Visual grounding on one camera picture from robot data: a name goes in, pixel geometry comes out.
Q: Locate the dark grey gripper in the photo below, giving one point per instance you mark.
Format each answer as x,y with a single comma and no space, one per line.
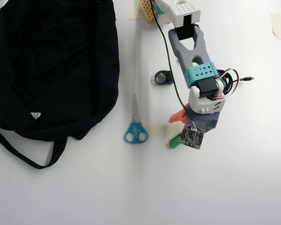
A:
177,118

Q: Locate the green marker with black barrel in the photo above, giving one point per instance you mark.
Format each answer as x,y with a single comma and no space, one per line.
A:
175,141

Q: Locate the white teal grey robot arm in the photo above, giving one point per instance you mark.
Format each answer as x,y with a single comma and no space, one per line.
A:
199,54

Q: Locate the black fabric bag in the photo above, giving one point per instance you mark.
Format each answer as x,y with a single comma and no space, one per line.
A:
49,70

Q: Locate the long beige masking tape strip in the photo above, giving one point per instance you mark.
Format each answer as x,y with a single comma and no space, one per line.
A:
157,130

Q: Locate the yellow perforated base block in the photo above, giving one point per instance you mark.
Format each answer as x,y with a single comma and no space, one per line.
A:
147,10

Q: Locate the narrow beige masking tape strip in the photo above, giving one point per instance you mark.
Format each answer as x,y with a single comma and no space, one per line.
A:
134,10

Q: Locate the torn beige masking tape piece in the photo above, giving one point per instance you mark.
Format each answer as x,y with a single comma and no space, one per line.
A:
278,25

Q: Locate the bare camera circuit board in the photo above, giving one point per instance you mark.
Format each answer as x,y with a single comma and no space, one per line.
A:
192,137

